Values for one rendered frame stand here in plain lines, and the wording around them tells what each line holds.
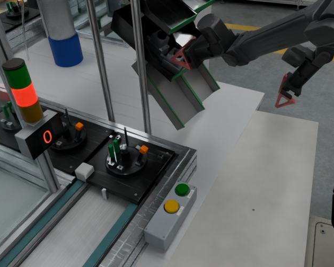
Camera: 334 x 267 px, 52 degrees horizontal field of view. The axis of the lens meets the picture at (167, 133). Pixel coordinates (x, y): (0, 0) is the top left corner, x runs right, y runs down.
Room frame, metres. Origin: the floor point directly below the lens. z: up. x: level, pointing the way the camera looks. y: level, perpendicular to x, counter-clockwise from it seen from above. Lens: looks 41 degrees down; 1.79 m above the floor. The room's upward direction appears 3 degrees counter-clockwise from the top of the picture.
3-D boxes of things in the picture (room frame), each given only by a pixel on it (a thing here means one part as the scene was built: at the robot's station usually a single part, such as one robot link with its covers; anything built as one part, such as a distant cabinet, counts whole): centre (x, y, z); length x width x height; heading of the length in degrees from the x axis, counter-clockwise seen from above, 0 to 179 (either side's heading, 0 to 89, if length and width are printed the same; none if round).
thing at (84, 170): (0.77, 0.27, 0.97); 0.05 x 0.05 x 0.04; 59
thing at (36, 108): (0.70, 0.34, 1.28); 0.05 x 0.05 x 0.05
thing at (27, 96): (0.70, 0.34, 1.33); 0.05 x 0.05 x 0.05
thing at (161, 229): (0.62, 0.00, 0.93); 0.21 x 0.07 x 0.06; 149
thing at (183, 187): (0.68, -0.04, 0.96); 0.04 x 0.04 x 0.02
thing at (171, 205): (0.62, 0.00, 0.96); 0.04 x 0.04 x 0.02
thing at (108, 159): (0.80, 0.14, 0.98); 0.14 x 0.14 x 0.02
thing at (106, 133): (0.93, 0.36, 1.01); 0.24 x 0.24 x 0.13; 59
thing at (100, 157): (0.80, 0.14, 0.96); 0.24 x 0.24 x 0.02; 59
